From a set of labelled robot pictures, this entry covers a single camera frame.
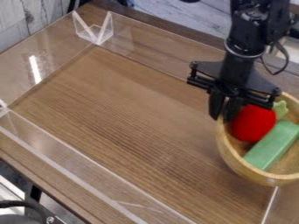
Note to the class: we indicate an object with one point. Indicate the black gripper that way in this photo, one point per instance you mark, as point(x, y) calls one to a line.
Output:
point(233, 79)

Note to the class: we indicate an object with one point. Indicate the wooden bowl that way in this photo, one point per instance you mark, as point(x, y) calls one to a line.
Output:
point(284, 171)

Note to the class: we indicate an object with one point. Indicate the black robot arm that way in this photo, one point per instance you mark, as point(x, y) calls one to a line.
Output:
point(259, 23)

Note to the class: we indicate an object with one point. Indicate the red fruit with green leaf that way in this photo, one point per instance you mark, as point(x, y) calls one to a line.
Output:
point(253, 121)

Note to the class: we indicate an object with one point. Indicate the green rectangular block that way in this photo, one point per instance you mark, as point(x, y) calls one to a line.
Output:
point(272, 145)

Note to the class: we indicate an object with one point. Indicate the black table leg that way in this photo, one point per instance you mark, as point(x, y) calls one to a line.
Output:
point(34, 193)

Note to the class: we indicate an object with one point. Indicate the clear acrylic tray wall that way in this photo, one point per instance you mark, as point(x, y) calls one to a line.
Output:
point(82, 185)

